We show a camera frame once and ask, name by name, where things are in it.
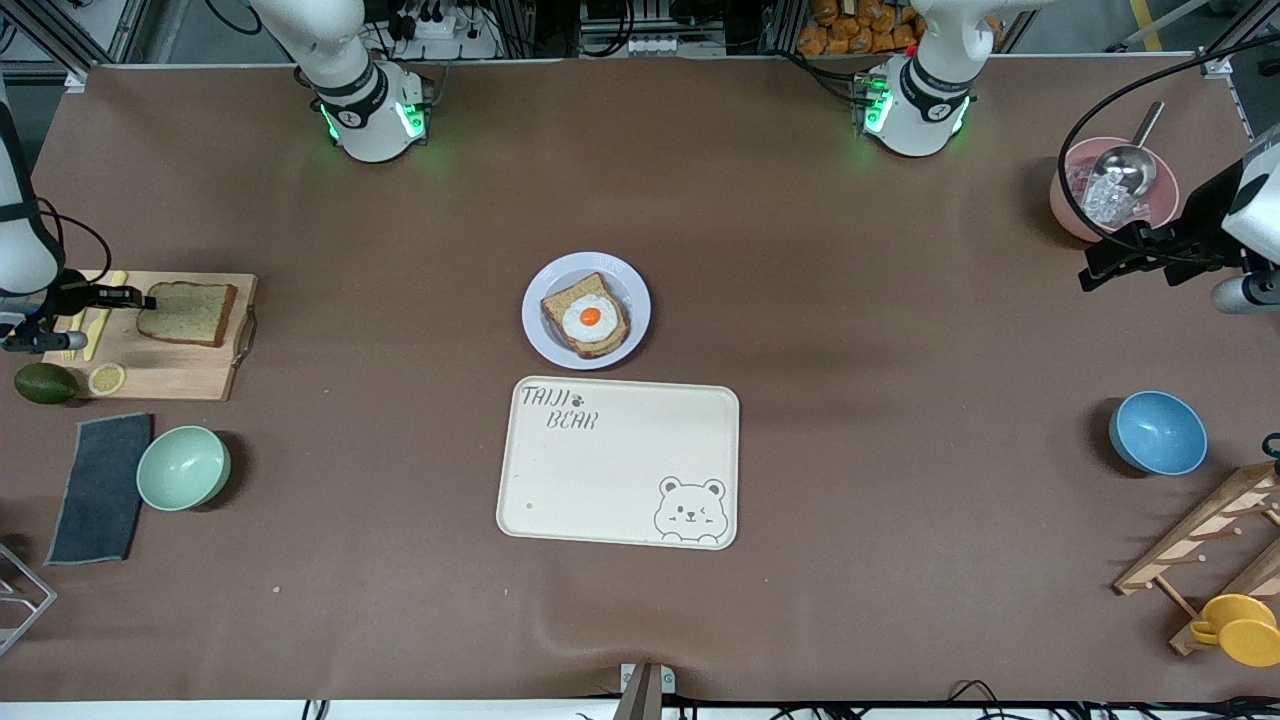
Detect yellow plastic fork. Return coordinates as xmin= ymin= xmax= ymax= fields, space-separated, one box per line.
xmin=60 ymin=276 xmax=98 ymax=361

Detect green avocado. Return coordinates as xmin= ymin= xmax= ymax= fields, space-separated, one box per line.
xmin=14 ymin=361 xmax=79 ymax=404

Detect yellow cup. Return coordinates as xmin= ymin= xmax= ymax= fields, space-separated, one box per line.
xmin=1190 ymin=594 xmax=1280 ymax=668

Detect cream bear print tray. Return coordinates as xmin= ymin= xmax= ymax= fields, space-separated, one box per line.
xmin=497 ymin=376 xmax=740 ymax=550

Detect dark grey cloth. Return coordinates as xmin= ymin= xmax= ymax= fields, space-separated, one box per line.
xmin=45 ymin=413 xmax=154 ymax=566

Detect brown bread slice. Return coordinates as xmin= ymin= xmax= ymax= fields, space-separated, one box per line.
xmin=541 ymin=272 xmax=632 ymax=359
xmin=136 ymin=281 xmax=240 ymax=348

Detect blue bowl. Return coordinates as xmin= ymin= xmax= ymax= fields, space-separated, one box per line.
xmin=1108 ymin=391 xmax=1208 ymax=476

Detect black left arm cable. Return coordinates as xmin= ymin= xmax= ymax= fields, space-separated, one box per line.
xmin=1059 ymin=35 xmax=1280 ymax=251

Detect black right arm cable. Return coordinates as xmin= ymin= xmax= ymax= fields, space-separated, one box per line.
xmin=35 ymin=208 xmax=113 ymax=291

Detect pink bowl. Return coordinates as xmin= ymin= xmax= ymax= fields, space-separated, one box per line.
xmin=1049 ymin=137 xmax=1181 ymax=244

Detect white power strip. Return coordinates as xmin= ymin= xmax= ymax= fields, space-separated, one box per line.
xmin=398 ymin=5 xmax=483 ymax=41

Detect clear ice cubes pile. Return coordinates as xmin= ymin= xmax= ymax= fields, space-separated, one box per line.
xmin=1063 ymin=158 xmax=1173 ymax=229

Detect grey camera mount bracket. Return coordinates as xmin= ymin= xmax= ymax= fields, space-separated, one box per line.
xmin=612 ymin=662 xmax=677 ymax=720

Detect orange buns pile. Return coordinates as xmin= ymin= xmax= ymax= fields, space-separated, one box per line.
xmin=797 ymin=0 xmax=1003 ymax=56

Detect wooden peg rack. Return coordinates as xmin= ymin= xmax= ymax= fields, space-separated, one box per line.
xmin=1113 ymin=462 xmax=1280 ymax=657

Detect metal wire rack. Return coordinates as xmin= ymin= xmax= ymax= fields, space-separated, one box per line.
xmin=0 ymin=543 xmax=58 ymax=656

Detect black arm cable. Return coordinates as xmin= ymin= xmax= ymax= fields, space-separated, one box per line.
xmin=1059 ymin=35 xmax=1280 ymax=251
xmin=35 ymin=208 xmax=113 ymax=291

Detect lavender round plate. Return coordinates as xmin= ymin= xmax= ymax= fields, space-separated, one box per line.
xmin=521 ymin=252 xmax=653 ymax=371

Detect fried egg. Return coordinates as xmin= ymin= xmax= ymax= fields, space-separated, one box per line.
xmin=561 ymin=294 xmax=622 ymax=345

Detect mint green bowl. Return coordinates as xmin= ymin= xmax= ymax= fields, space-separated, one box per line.
xmin=136 ymin=426 xmax=232 ymax=512

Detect wooden cutting board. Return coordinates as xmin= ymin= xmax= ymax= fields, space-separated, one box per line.
xmin=42 ymin=270 xmax=261 ymax=403

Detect metal scoop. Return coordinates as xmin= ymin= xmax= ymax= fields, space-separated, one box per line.
xmin=1087 ymin=101 xmax=1167 ymax=201

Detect yellow plastic knife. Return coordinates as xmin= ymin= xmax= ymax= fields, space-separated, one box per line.
xmin=83 ymin=270 xmax=130 ymax=361

